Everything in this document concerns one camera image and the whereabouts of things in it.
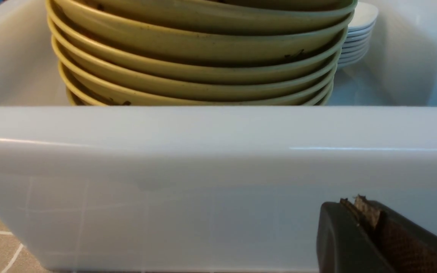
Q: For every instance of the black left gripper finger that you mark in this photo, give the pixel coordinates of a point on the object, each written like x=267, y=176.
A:
x=366, y=236

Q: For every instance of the stack of white sauce dishes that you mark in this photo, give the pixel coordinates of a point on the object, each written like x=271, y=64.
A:
x=359, y=33

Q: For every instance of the large white plastic tub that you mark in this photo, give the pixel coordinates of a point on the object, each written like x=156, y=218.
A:
x=208, y=189

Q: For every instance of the stack of yellow-green bowls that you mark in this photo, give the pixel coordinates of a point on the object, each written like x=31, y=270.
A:
x=196, y=52

